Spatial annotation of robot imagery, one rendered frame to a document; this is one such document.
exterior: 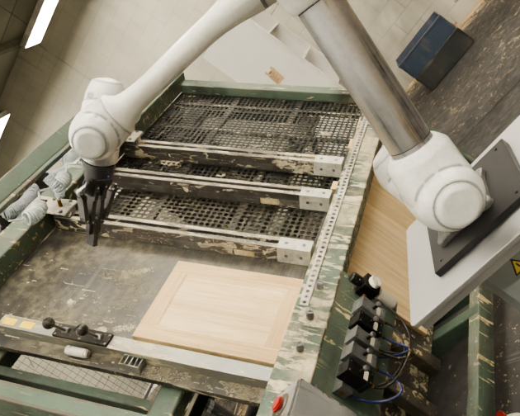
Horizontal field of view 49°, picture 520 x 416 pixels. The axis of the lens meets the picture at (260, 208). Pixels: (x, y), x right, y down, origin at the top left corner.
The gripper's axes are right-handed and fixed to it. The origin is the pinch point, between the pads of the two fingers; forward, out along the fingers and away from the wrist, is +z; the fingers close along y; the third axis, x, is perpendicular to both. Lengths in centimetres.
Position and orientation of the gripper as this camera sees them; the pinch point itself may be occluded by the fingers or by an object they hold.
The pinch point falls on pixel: (92, 233)
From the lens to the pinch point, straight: 159.5
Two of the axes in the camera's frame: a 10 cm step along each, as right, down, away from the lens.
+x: 7.8, 3.7, -5.0
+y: -5.9, 1.9, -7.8
